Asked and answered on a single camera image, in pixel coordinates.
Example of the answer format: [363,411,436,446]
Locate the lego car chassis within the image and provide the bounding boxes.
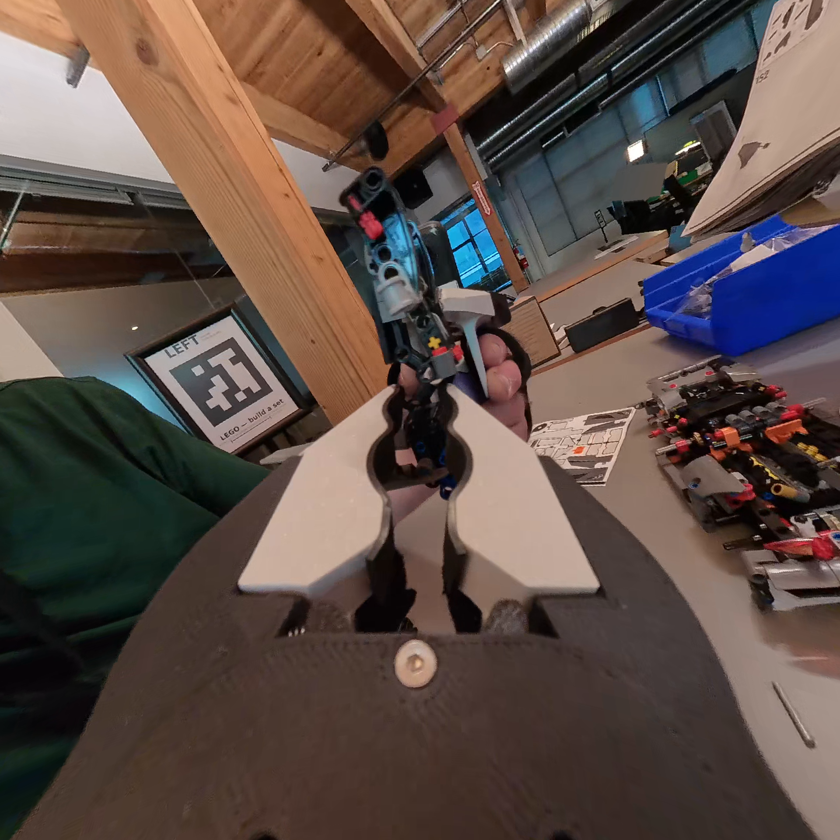
[643,354,840,611]

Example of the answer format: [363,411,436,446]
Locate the slanted wooden beam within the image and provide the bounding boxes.
[445,121,530,294]

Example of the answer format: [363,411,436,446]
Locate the lego instruction booklet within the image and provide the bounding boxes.
[682,0,840,240]

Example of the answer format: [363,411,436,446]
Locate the black box device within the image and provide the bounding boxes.
[564,298,641,355]

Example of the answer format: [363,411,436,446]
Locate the cardboard box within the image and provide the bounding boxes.
[505,295,563,370]

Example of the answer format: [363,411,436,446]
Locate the blue plastic parts bin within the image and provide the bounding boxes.
[642,213,840,355]

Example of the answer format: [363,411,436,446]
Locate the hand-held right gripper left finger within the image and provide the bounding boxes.
[237,386,416,629]

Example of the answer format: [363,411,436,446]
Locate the wooden post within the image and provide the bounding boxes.
[56,0,395,427]

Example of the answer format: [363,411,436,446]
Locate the sticker sheet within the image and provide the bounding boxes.
[528,407,636,487]

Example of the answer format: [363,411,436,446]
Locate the person's green shirt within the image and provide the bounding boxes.
[0,377,271,840]

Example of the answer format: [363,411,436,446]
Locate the framed marker sign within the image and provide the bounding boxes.
[125,304,311,455]

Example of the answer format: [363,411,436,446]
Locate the clear plastic parts bag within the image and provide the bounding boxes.
[676,226,840,317]

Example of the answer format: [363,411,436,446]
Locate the blue-lit window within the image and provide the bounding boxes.
[446,200,508,284]

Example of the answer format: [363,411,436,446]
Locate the short light grey lego axle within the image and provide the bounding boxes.
[770,682,817,749]

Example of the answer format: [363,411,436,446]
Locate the black lego door assembly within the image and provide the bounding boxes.
[340,166,468,500]

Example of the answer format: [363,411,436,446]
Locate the silver air duct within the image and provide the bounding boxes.
[502,0,595,94]

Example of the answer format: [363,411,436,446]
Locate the person's left hand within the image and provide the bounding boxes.
[453,331,534,446]

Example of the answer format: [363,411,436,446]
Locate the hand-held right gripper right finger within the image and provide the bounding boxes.
[443,385,601,632]

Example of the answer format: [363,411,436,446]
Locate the black wall speaker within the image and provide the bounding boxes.
[394,167,434,210]

